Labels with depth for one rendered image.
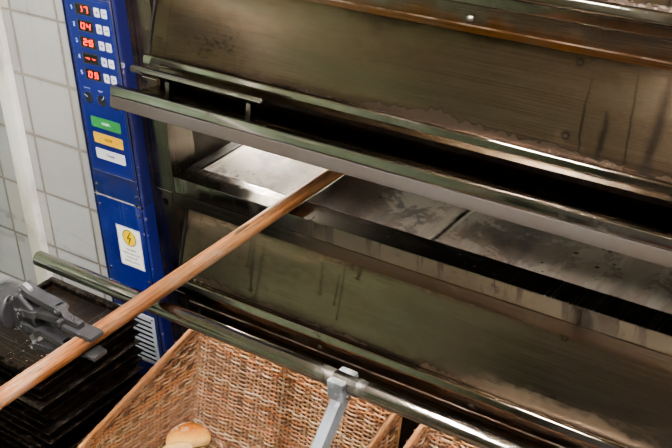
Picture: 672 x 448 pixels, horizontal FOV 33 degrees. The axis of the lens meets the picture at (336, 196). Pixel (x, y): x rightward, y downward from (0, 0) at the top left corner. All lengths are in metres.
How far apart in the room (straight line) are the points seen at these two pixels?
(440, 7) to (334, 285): 0.67
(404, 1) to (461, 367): 0.70
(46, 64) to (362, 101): 0.87
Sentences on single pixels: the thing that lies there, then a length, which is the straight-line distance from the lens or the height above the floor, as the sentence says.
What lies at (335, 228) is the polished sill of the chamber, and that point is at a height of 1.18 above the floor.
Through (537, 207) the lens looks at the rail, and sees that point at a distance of 1.76.
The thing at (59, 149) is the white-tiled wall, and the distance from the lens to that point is 2.72.
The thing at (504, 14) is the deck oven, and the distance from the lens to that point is 1.84.
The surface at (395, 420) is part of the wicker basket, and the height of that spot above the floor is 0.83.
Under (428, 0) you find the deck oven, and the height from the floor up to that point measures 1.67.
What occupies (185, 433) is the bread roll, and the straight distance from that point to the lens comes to 2.59.
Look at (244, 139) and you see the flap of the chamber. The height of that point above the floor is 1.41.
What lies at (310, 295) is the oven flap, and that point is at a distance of 2.34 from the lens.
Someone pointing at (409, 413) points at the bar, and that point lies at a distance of 1.78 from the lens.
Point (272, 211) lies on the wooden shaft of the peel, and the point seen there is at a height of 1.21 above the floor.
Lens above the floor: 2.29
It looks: 28 degrees down
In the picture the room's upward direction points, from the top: 3 degrees counter-clockwise
